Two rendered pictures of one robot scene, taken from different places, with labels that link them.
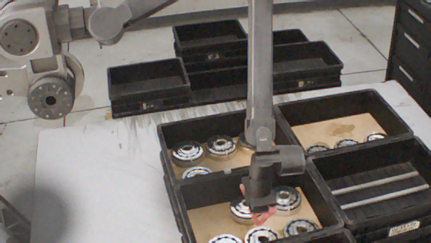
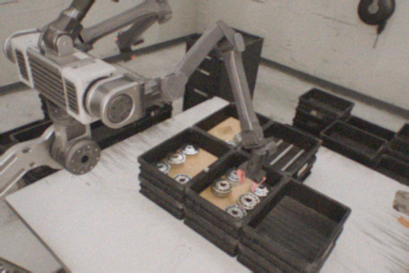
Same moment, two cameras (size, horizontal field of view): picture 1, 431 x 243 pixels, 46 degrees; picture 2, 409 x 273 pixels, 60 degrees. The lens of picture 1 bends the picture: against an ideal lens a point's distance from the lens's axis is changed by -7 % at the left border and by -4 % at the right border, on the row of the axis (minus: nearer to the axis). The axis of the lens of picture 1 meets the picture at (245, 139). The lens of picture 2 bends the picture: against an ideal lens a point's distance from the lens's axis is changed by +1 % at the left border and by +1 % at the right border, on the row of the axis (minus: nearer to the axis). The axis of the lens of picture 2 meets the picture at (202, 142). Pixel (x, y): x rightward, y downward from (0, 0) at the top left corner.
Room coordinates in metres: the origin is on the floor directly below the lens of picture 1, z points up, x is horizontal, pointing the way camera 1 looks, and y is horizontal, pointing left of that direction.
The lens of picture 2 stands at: (0.20, 0.83, 1.96)
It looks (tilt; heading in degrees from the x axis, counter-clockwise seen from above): 35 degrees down; 323
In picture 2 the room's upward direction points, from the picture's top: 6 degrees clockwise
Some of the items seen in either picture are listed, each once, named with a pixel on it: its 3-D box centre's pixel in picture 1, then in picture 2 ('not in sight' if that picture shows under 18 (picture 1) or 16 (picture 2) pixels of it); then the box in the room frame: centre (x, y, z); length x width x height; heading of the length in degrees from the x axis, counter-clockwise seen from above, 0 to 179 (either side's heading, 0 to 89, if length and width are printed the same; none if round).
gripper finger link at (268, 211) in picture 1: (258, 209); (253, 181); (0.97, -0.04, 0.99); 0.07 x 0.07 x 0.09; 15
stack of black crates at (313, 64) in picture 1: (297, 91); (144, 120); (2.51, -0.29, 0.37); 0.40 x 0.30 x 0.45; 105
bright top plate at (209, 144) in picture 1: (221, 144); (175, 158); (1.41, 0.08, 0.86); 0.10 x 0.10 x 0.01
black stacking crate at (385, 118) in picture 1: (341, 134); (232, 131); (1.45, -0.33, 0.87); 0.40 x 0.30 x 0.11; 107
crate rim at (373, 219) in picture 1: (385, 178); (280, 146); (1.17, -0.41, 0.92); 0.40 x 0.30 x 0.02; 107
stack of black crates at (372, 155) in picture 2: not in sight; (344, 160); (1.29, -1.38, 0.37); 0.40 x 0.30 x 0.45; 14
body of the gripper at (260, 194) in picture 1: (259, 184); (253, 166); (0.98, -0.04, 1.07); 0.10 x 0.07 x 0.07; 15
